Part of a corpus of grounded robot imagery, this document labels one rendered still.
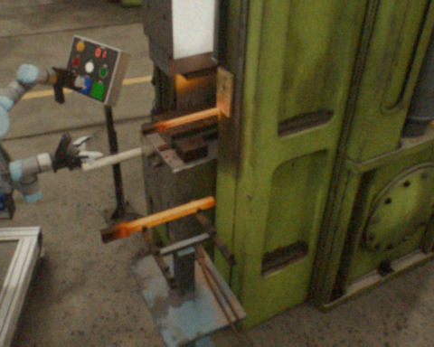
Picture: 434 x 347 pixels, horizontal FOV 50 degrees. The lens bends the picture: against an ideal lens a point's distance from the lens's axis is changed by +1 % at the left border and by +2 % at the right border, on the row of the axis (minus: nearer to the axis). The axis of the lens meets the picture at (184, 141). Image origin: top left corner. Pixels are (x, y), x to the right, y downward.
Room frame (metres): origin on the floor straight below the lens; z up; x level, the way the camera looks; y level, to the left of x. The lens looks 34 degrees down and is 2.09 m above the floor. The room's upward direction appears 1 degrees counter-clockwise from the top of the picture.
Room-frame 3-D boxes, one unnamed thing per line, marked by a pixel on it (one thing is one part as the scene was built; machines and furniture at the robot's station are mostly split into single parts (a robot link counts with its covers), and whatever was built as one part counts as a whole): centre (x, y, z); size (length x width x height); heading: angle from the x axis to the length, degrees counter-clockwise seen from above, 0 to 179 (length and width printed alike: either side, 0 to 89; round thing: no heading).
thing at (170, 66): (1.85, -0.09, 1.32); 0.42 x 0.20 x 0.10; 116
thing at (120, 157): (2.03, 0.34, 0.62); 0.44 x 0.05 x 0.05; 116
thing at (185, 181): (1.81, -0.12, 0.69); 0.56 x 0.38 x 0.45; 116
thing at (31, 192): (1.48, 0.65, 0.88); 0.11 x 0.08 x 0.11; 50
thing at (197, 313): (1.12, 0.01, 0.67); 0.40 x 0.30 x 0.02; 24
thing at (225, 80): (1.54, -0.16, 1.27); 0.09 x 0.02 x 0.17; 26
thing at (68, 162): (1.54, 0.49, 0.97); 0.12 x 0.08 x 0.09; 116
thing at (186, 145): (1.63, -0.03, 0.95); 0.12 x 0.08 x 0.06; 116
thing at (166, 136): (1.85, -0.09, 0.96); 0.42 x 0.20 x 0.09; 116
